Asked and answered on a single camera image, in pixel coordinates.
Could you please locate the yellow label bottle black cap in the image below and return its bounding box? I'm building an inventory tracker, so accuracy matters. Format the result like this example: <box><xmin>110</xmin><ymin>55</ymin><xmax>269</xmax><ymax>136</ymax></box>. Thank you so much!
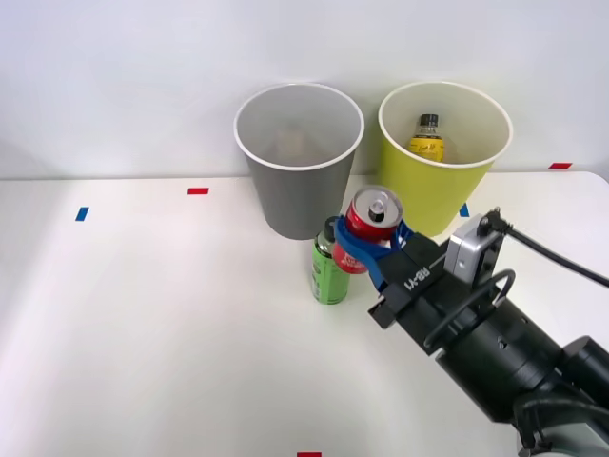
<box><xmin>407</xmin><ymin>112</ymin><xmax>449</xmax><ymax>164</ymax></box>

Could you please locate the yellow-green plastic waste bin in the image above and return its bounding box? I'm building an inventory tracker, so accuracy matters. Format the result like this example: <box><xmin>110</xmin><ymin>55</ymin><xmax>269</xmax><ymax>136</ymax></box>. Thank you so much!
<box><xmin>378</xmin><ymin>80</ymin><xmax>515</xmax><ymax>239</ymax></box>

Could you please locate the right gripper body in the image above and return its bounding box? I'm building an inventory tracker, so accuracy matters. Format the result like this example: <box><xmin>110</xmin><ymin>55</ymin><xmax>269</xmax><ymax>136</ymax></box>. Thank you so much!
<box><xmin>367</xmin><ymin>232</ymin><xmax>501</xmax><ymax>354</ymax></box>

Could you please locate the grey plastic waste bin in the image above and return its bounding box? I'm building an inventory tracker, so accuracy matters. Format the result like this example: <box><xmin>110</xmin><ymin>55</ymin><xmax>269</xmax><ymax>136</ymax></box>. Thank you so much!
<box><xmin>232</xmin><ymin>82</ymin><xmax>366</xmax><ymax>242</ymax></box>

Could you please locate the green label plastic bottle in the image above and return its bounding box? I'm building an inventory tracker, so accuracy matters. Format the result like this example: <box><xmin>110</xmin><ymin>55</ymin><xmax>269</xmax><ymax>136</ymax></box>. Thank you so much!
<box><xmin>310</xmin><ymin>216</ymin><xmax>352</xmax><ymax>307</ymax></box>

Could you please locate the red drink can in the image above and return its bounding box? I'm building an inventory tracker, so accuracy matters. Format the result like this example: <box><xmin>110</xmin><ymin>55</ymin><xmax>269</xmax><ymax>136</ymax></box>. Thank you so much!
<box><xmin>332</xmin><ymin>184</ymin><xmax>405</xmax><ymax>277</ymax></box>

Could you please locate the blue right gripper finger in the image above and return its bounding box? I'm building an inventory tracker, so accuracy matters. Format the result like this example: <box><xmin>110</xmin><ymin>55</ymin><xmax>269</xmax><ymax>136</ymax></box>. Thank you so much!
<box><xmin>390</xmin><ymin>218</ymin><xmax>417</xmax><ymax>250</ymax></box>
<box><xmin>331</xmin><ymin>215</ymin><xmax>397</xmax><ymax>293</ymax></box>

